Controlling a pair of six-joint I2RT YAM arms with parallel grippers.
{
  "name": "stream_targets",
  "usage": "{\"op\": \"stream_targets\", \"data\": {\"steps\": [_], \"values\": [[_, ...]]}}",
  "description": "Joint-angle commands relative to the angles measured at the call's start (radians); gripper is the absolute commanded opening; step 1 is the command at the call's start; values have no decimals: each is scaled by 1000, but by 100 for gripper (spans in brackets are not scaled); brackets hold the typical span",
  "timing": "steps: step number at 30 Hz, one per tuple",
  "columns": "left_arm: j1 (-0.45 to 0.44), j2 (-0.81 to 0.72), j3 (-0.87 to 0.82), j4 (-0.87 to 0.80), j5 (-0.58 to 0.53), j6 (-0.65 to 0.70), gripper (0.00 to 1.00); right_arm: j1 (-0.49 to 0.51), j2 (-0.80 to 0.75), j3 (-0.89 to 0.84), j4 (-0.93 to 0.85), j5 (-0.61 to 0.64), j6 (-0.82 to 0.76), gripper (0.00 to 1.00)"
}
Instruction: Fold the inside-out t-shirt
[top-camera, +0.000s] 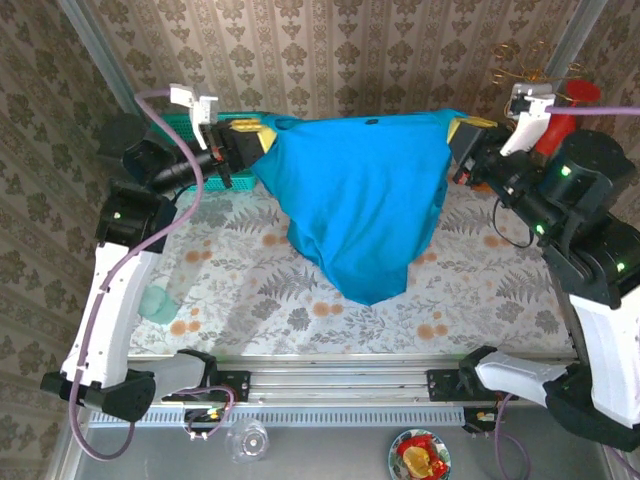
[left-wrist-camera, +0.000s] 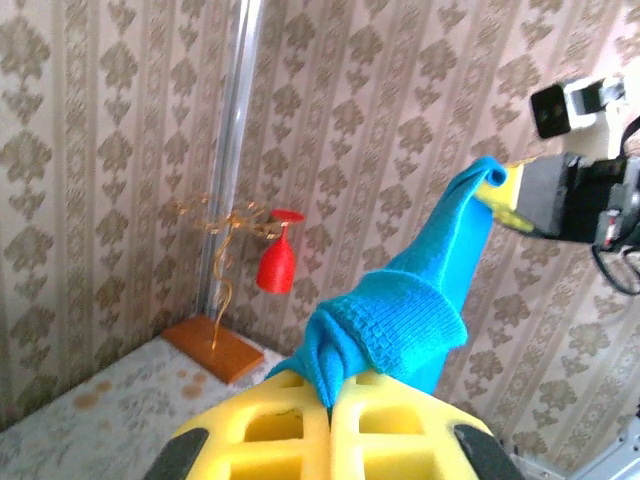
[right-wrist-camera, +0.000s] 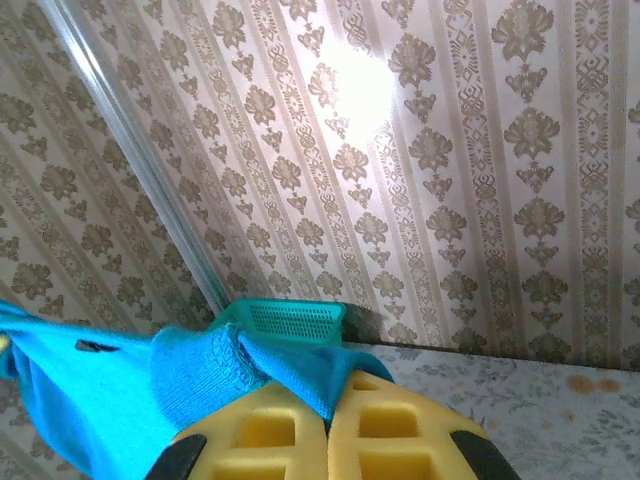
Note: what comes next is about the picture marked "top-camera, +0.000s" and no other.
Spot blue t-shirt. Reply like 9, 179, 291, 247
249, 108, 471, 307

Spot teal plastic basket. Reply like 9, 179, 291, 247
159, 112, 259, 194

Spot red wine glass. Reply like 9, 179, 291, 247
534, 78, 602, 157

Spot pale green drinking glass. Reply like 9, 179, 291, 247
139, 284, 179, 324

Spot floral tablecloth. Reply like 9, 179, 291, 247
127, 174, 576, 357

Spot clear drinking glass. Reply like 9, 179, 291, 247
223, 417, 271, 466

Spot plate with food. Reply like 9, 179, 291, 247
388, 428, 452, 480

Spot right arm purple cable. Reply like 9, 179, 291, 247
492, 104, 640, 480

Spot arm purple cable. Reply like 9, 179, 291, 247
492, 104, 640, 480
67, 88, 206, 461

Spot gold wire stand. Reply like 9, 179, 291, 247
487, 42, 586, 121

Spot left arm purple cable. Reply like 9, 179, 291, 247
67, 88, 206, 461

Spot aluminium corner post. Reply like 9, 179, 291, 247
57, 0, 151, 121
544, 0, 609, 76

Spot aluminium rail frame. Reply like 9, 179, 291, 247
127, 352, 576, 407

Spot left arm base wires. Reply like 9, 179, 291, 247
180, 384, 237, 442

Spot arm base wires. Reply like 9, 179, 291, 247
462, 394, 506, 436
180, 384, 237, 442

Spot right arm base wires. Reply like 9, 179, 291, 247
462, 394, 506, 436

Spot grey slotted cable duct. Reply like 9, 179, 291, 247
89, 405, 466, 427

